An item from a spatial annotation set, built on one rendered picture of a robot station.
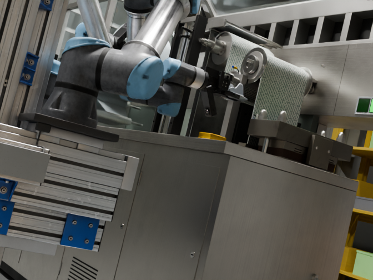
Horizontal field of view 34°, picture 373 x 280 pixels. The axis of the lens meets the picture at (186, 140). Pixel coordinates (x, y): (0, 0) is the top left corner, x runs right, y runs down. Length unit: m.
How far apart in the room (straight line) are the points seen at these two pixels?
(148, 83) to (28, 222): 0.47
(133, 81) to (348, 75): 1.18
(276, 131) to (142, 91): 0.73
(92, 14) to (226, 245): 0.94
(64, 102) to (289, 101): 1.13
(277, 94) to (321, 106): 0.23
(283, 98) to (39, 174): 1.26
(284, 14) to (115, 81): 1.49
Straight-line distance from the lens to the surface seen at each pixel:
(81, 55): 1.62
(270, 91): 2.40
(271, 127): 2.19
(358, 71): 2.50
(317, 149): 2.28
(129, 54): 1.60
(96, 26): 2.26
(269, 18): 3.01
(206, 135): 2.08
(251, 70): 2.39
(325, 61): 2.64
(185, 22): 2.70
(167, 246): 2.15
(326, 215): 2.30
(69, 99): 1.60
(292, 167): 2.15
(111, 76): 1.58
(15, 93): 1.75
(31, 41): 1.83
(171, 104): 2.09
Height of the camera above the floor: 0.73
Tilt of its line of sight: 4 degrees up
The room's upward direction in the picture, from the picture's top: 14 degrees clockwise
